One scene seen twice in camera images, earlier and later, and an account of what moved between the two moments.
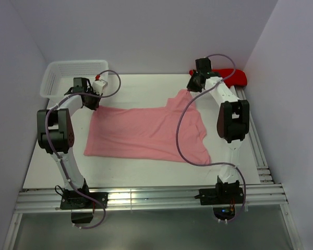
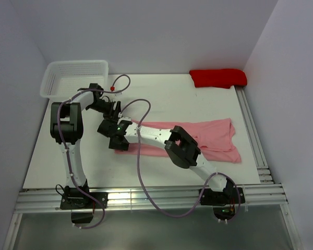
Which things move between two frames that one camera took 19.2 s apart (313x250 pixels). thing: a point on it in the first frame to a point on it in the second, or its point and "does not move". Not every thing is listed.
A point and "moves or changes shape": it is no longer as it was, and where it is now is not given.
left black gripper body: x=93 y=101 to x=106 y=108
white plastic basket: x=58 y=76 does not move
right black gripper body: x=192 y=84 to x=112 y=145
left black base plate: x=72 y=200 does not move
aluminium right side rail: x=264 y=174 does not move
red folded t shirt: x=239 y=78 does not move
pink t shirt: x=148 y=133 moves or changes shape
